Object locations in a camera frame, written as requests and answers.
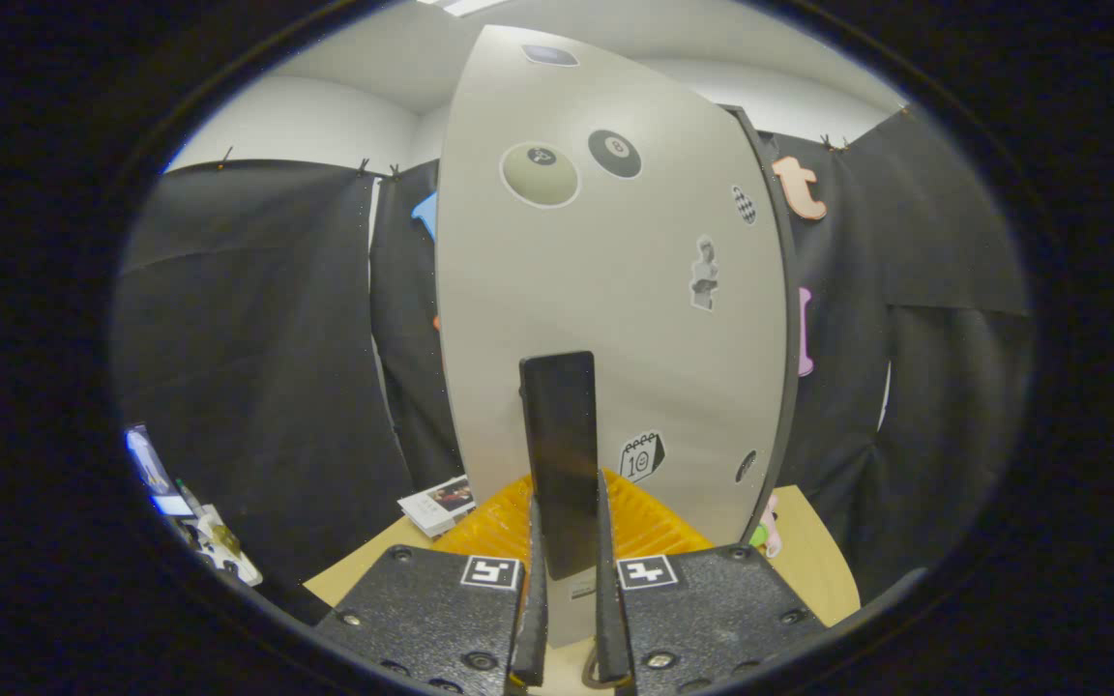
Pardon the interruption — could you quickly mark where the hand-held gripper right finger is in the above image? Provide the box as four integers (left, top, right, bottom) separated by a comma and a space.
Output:
596, 469, 829, 695

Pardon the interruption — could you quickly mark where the black backdrop cloth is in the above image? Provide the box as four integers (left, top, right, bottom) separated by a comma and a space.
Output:
112, 106, 1034, 620

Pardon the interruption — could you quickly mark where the white book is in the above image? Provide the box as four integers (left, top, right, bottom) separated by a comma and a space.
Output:
397, 476, 476, 537

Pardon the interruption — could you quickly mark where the grey shoe cabinet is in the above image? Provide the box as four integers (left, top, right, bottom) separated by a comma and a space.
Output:
721, 104, 802, 547

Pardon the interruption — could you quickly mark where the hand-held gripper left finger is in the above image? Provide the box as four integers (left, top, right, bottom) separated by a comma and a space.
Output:
313, 472, 550, 695

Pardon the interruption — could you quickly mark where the green and pink plush toy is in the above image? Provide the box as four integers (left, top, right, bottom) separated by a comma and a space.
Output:
748, 493, 782, 560

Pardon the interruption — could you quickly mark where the white and blue printed item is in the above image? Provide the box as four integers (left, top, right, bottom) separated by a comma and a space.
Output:
125, 423, 265, 588

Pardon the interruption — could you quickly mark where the long ceiling light panel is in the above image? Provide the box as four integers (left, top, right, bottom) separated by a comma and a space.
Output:
417, 0, 510, 18

